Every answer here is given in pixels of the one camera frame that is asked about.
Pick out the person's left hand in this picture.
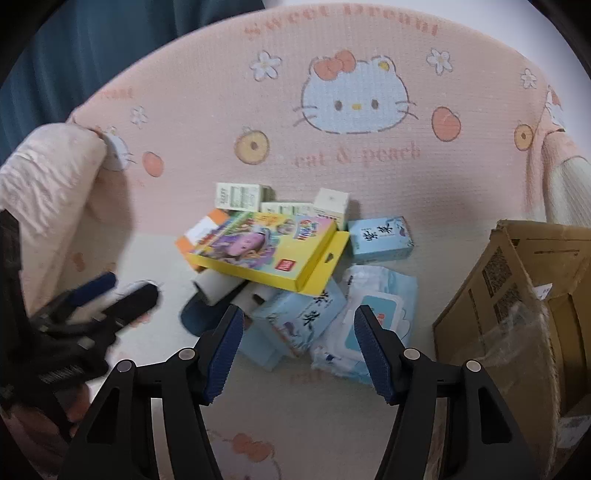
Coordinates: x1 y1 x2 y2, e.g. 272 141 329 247
67 383 93 423

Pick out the teal curtain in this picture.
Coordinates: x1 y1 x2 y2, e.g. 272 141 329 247
0 0 266 162

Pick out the blue wet wipes pack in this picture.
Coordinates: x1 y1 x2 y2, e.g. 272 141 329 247
310 264 420 386

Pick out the pink textured quilt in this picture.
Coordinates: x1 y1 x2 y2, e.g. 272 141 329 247
0 122 109 324

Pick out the small blue tissue box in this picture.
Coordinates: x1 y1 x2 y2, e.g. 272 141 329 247
347 216 415 265

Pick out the white paper roll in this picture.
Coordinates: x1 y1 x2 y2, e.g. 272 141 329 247
230 281 278 321
193 269 246 306

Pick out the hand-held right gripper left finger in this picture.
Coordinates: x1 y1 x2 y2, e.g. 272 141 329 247
60 304 245 480

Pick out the large blue tissue box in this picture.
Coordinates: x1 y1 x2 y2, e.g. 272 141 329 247
252 279 348 372

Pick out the dark blue fabric pad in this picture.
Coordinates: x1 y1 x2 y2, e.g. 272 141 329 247
179 295 234 337

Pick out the yellow colourful toy box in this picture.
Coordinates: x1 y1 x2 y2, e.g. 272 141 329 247
187 211 351 295

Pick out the white cube box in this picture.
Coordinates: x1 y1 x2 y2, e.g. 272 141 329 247
313 188 350 230

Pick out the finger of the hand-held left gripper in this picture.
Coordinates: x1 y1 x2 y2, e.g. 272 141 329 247
92 281 160 334
55 271 118 315

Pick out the pink cat printed blanket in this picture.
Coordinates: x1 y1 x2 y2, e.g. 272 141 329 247
14 0 591 480

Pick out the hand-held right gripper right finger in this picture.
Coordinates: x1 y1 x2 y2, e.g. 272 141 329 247
353 305 527 480

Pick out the orange and white box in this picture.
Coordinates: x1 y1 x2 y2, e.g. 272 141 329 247
175 209 232 257

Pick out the white green printed box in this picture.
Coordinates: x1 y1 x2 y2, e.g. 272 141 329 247
260 201 315 219
215 182 274 212

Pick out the brown cardboard box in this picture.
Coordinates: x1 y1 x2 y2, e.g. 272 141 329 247
431 219 591 462

